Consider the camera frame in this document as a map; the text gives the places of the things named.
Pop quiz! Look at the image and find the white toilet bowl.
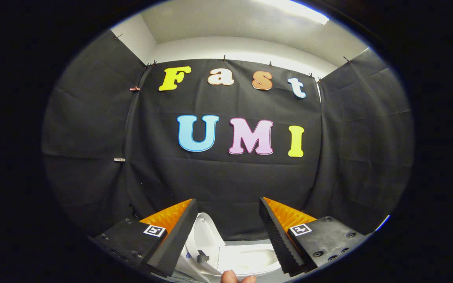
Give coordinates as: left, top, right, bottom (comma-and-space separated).
228, 248, 277, 271

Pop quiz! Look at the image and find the white toilet seat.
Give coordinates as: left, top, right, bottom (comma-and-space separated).
215, 243, 283, 278

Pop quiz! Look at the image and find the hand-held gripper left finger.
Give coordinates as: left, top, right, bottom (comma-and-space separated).
89, 199, 198, 278

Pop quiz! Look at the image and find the black backdrop cloth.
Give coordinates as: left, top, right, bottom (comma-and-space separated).
42, 29, 414, 241

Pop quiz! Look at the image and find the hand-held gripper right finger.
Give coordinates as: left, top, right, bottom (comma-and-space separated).
259, 197, 369, 276

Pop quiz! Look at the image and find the white toilet tank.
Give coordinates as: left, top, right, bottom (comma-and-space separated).
175, 252, 200, 282

